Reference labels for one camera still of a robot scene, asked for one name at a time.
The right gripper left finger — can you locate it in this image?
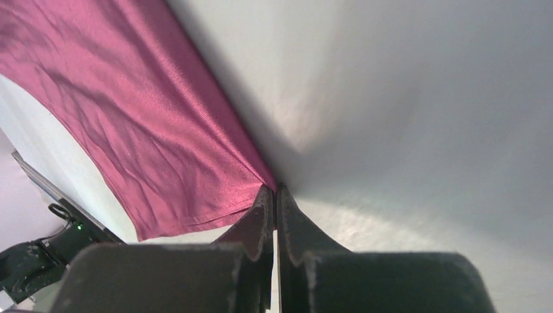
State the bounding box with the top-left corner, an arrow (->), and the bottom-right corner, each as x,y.
52,186 -> 274,312

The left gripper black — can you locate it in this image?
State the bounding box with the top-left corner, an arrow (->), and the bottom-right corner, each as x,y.
1,203 -> 124,303

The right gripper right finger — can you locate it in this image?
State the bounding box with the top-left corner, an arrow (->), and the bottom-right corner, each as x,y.
276,185 -> 495,312

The magenta cloth napkin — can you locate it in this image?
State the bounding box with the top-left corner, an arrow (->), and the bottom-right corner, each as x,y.
1,1 -> 276,241

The left corner aluminium post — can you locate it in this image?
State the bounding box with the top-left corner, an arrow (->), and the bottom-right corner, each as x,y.
11,151 -> 110,233

